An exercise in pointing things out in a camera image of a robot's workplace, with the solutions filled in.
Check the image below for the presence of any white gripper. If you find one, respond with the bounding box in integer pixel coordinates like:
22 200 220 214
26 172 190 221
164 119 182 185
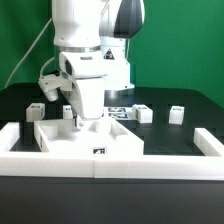
59 51 106 128

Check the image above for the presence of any white square tabletop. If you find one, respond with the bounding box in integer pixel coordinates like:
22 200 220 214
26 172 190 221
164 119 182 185
34 118 144 158

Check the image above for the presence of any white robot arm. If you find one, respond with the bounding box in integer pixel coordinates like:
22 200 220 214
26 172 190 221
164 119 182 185
52 0 145 120

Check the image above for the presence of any fiducial tag sheet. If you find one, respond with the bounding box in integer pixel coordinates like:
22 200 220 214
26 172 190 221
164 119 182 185
104 107 135 120

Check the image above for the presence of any white U-shaped fence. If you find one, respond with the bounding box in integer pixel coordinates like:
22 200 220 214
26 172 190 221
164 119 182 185
0 122 224 180

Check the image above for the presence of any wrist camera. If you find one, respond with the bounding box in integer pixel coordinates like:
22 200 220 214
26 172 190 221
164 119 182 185
38 74 72 102

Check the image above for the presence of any white cable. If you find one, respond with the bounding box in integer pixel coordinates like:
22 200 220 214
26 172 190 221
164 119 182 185
3 18 54 90

